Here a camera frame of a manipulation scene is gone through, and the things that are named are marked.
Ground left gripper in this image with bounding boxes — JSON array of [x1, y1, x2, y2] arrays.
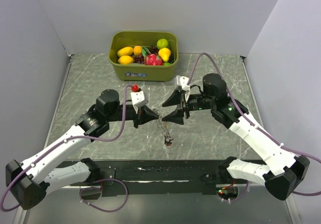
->
[[106, 103, 158, 128]]

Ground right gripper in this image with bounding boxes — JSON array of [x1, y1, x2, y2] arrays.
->
[[162, 88, 215, 125]]

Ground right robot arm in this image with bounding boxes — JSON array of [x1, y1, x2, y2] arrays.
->
[[162, 73, 310, 200]]

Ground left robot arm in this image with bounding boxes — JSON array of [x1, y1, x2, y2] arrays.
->
[[5, 89, 159, 210]]

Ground olive green plastic basket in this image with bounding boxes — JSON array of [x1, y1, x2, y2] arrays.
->
[[109, 31, 179, 81]]

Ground pink dragon fruit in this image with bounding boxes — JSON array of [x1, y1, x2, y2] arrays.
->
[[144, 54, 163, 66]]

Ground yellow pear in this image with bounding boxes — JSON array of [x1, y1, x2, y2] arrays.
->
[[158, 48, 172, 62]]

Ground dark red grapes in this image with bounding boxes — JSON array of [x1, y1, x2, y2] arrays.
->
[[133, 55, 144, 64]]

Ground lower yellow mango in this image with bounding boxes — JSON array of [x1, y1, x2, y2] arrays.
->
[[118, 55, 134, 65]]

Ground yellow mango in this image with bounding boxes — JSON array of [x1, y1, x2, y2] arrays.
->
[[118, 55, 134, 65], [117, 46, 133, 57]]

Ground green apple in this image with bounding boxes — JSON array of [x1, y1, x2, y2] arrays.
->
[[156, 38, 169, 50]]

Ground orange fruit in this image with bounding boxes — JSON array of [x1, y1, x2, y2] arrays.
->
[[133, 46, 142, 56]]

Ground upper yellow mango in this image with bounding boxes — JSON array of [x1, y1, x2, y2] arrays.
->
[[117, 46, 133, 57]]

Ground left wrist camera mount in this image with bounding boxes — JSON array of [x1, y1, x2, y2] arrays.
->
[[130, 84, 148, 113]]

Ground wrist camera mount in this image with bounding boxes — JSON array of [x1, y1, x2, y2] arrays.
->
[[130, 84, 148, 113], [175, 75, 191, 100]]

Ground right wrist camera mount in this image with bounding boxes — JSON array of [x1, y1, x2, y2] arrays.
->
[[175, 75, 191, 100]]

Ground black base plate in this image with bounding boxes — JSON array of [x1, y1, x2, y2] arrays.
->
[[62, 159, 249, 197]]

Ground aluminium rail frame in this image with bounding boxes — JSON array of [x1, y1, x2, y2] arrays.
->
[[23, 165, 289, 192]]

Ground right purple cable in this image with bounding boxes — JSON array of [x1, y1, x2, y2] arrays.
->
[[187, 52, 321, 204]]

